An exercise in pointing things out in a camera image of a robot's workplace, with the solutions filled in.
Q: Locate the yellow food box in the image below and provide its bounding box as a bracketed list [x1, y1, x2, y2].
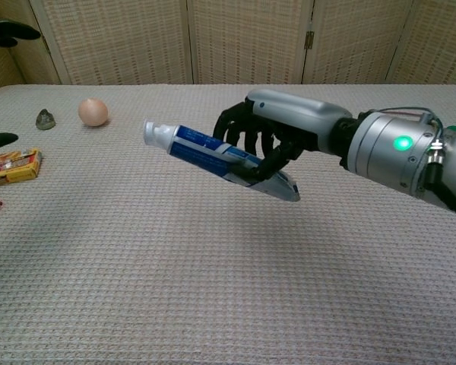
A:
[0, 148, 43, 189]

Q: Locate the pale brown egg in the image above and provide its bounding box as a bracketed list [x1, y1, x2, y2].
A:
[78, 97, 109, 128]

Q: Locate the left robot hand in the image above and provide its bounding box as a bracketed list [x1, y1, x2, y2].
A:
[0, 19, 42, 152]

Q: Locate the wicker folding screen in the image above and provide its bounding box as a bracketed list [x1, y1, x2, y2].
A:
[0, 0, 456, 95]

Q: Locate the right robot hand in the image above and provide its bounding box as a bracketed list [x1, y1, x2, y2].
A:
[212, 89, 353, 179]

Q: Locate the blue white toothpaste tube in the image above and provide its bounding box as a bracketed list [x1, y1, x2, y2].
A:
[143, 119, 302, 202]

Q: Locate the beige woven tablecloth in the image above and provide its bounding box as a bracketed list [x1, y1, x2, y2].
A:
[0, 83, 456, 365]

